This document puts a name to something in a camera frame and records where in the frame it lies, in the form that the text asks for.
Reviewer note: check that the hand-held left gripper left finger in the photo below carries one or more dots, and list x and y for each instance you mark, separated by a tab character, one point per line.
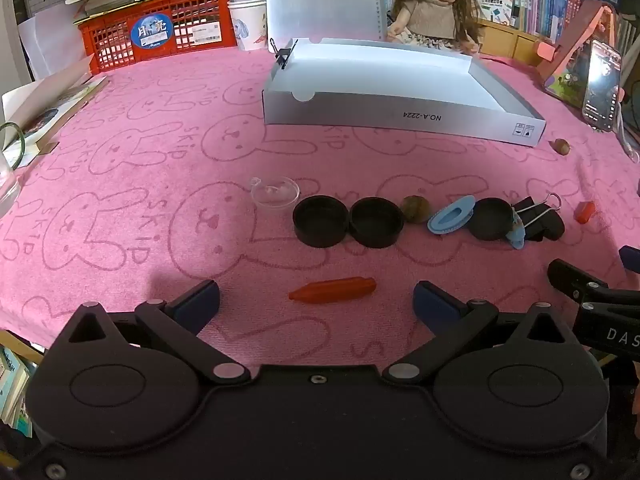
200	302

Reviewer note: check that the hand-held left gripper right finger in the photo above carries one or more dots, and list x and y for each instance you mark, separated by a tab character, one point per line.
432	305

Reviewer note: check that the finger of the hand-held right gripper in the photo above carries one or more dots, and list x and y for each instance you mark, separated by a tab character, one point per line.
580	285
632	257

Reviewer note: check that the small red eraser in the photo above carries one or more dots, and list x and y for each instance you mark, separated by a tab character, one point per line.
585	212

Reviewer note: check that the large black binder clip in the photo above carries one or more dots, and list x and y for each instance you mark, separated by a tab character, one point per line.
545	225

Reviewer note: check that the blue hair clip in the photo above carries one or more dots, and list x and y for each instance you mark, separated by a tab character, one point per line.
516	236
450	215

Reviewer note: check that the brown walnut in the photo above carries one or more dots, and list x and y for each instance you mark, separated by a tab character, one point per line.
561	146
415	209

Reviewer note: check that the black round cap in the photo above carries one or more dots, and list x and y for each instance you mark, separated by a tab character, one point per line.
320	222
490	220
376	222

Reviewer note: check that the red carrot-shaped pen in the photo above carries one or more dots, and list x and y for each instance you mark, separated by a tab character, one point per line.
332	290

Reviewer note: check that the clear plastic dome cup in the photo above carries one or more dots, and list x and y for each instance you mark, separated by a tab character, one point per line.
275	195

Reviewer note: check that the white cardboard box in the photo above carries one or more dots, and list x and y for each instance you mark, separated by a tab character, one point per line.
380	75

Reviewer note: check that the pink rabbit-print towel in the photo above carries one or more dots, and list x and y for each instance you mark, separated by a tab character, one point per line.
150	185

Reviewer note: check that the smartphone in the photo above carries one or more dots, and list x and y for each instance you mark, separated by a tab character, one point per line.
602	85

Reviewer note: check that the open notebook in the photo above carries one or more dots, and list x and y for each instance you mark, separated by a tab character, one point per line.
45	110

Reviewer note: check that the wooden desk organizer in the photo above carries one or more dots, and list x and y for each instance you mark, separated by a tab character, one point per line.
510	42

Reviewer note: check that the small black binder clip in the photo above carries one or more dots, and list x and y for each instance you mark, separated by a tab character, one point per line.
282	55

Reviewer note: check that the white paper cup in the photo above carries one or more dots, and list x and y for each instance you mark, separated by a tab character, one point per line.
248	25

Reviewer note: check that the red plastic crate with labels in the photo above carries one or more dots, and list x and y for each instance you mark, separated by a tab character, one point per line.
120	30

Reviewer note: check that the white pencil-print box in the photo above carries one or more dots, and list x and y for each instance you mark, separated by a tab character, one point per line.
497	2

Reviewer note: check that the brown-haired doll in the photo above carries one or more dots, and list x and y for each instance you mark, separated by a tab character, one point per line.
440	10

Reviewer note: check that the white paper sheet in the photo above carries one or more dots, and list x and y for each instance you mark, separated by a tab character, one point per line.
50	45

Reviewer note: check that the translucent plastic clipboard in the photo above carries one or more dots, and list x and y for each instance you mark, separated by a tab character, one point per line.
320	0

